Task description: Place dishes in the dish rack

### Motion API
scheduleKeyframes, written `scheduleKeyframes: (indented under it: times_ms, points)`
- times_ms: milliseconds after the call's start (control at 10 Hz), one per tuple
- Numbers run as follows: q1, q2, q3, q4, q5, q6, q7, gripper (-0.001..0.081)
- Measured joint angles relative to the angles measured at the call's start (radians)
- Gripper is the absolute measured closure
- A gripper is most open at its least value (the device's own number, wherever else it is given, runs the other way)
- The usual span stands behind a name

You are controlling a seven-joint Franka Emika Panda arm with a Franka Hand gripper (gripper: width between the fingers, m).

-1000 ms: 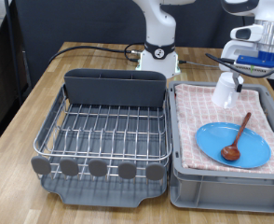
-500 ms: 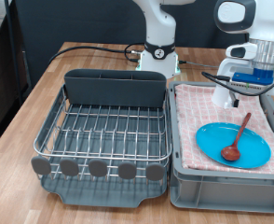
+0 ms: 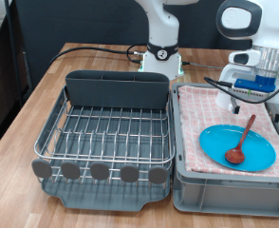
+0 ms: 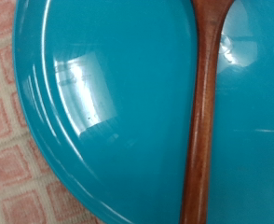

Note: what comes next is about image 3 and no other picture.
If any grey plastic crate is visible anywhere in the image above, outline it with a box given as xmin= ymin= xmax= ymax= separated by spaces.
xmin=171 ymin=82 xmax=279 ymax=219

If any blue mounted wrist camera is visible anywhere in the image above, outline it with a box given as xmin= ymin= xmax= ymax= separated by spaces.
xmin=228 ymin=74 xmax=277 ymax=100

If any pink checked cloth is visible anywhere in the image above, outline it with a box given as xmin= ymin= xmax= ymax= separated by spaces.
xmin=177 ymin=85 xmax=279 ymax=179

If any grey table cable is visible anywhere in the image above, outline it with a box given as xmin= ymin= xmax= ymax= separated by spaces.
xmin=180 ymin=61 xmax=225 ymax=70

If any dark grey cutlery holder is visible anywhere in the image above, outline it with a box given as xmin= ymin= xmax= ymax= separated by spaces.
xmin=65 ymin=69 xmax=171 ymax=110

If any black table cable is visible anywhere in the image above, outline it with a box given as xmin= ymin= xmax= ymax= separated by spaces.
xmin=48 ymin=43 xmax=148 ymax=66

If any metal wire dish rack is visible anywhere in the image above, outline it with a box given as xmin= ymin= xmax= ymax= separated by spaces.
xmin=31 ymin=86 xmax=176 ymax=188

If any blue plate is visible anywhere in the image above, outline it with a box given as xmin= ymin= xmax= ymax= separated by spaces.
xmin=198 ymin=123 xmax=277 ymax=173

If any dark metal frame pole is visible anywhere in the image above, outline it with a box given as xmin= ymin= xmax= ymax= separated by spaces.
xmin=4 ymin=0 xmax=24 ymax=108

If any grey dish drying rack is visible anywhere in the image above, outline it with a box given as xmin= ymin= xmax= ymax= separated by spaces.
xmin=39 ymin=85 xmax=174 ymax=213

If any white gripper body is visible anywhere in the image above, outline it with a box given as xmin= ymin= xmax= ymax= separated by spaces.
xmin=219 ymin=64 xmax=279 ymax=108

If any brown wooden spoon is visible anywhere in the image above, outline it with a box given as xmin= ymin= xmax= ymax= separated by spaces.
xmin=224 ymin=114 xmax=257 ymax=165

